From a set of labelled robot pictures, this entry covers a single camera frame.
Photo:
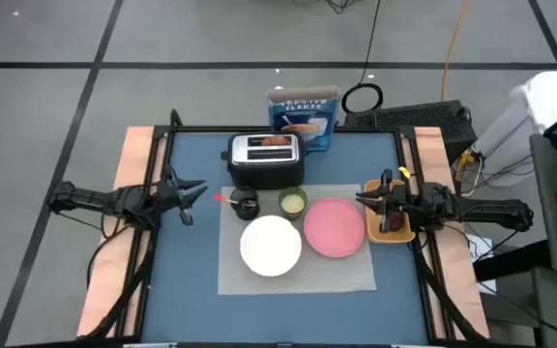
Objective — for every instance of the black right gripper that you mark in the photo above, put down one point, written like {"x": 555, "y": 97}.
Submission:
{"x": 401, "y": 205}

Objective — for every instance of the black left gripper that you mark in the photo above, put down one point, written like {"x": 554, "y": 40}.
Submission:
{"x": 169, "y": 193}

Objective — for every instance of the black two-slot toaster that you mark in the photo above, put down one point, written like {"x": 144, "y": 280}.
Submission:
{"x": 269, "y": 176}

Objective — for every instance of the blue Frosted Flakes cereal box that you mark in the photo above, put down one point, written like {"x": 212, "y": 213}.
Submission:
{"x": 302, "y": 116}

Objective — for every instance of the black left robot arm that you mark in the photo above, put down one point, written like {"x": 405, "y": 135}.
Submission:
{"x": 90, "y": 197}

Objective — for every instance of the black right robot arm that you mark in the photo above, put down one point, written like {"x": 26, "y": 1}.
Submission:
{"x": 481, "y": 210}

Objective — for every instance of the yellow rectangular tray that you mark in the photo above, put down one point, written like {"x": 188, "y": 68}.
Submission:
{"x": 372, "y": 227}

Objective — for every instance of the pink plate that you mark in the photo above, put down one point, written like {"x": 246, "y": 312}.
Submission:
{"x": 334, "y": 228}

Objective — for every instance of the black cup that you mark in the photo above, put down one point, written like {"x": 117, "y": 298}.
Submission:
{"x": 245, "y": 210}

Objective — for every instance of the light wood side board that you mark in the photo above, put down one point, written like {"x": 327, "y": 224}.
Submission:
{"x": 128, "y": 145}
{"x": 433, "y": 145}

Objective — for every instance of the green cup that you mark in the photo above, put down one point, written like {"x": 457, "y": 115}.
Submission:
{"x": 293, "y": 204}

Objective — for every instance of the black computer case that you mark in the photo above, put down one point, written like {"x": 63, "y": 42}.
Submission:
{"x": 419, "y": 121}

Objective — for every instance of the white bowl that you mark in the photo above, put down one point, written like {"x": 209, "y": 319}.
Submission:
{"x": 271, "y": 246}

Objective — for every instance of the beige woven placemat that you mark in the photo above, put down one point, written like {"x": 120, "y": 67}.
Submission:
{"x": 307, "y": 280}

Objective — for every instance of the white paper sheet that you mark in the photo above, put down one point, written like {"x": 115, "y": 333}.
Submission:
{"x": 481, "y": 251}

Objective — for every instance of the white lined trash bin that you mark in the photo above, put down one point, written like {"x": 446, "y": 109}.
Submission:
{"x": 549, "y": 96}

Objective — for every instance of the black aluminium table frame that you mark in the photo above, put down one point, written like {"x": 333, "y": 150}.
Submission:
{"x": 201, "y": 129}

